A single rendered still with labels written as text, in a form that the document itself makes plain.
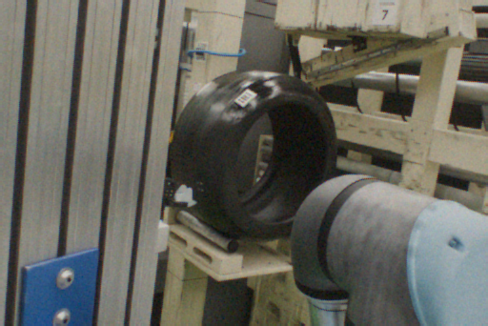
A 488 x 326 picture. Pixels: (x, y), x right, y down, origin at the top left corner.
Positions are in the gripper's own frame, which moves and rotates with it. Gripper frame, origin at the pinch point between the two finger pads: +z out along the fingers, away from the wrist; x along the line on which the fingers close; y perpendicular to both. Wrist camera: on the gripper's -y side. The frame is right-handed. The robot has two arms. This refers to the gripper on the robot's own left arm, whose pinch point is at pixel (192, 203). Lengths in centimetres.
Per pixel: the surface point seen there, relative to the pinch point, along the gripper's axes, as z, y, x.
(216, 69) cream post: 15, 46, 28
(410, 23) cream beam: 39, 70, -34
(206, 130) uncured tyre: -4.6, 24.2, -5.1
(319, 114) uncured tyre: 34, 38, -12
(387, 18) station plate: 35, 70, -29
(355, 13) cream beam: 35, 72, -15
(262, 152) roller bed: 57, 18, 40
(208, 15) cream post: 9, 64, 32
